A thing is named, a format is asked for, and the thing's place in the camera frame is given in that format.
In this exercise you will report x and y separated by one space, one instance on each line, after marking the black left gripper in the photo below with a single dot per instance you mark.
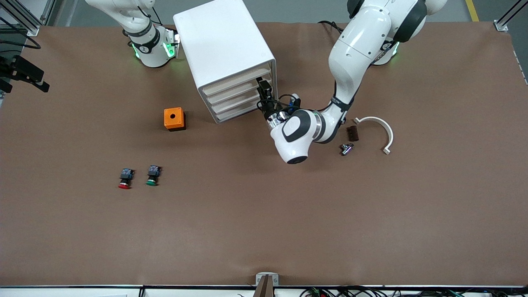
269 109

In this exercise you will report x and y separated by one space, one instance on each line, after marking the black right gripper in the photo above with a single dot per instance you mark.
5 69

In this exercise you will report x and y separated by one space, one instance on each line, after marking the red push button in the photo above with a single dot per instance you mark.
126 175

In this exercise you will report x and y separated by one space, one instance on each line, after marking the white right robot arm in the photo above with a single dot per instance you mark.
150 49

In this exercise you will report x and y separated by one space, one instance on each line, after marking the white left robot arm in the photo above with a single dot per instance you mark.
359 41

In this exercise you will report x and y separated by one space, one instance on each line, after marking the green push button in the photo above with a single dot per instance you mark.
152 173

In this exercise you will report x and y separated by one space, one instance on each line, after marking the orange box with hole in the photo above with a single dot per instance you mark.
173 117

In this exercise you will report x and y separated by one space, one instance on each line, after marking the brown terminal block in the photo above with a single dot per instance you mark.
353 133

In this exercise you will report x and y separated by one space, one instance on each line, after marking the chrome pipe fitting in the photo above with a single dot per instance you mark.
346 149

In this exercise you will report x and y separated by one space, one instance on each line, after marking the aluminium frame profile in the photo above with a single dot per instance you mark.
33 29
501 26

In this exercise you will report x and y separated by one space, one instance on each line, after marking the white curved bracket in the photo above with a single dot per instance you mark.
373 119

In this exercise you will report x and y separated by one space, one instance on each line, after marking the grey metal mount bracket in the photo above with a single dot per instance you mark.
258 279

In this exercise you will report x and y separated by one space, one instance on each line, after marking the brown wooden post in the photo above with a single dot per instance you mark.
266 288

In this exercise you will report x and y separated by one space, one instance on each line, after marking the white table edge rail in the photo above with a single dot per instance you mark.
82 292

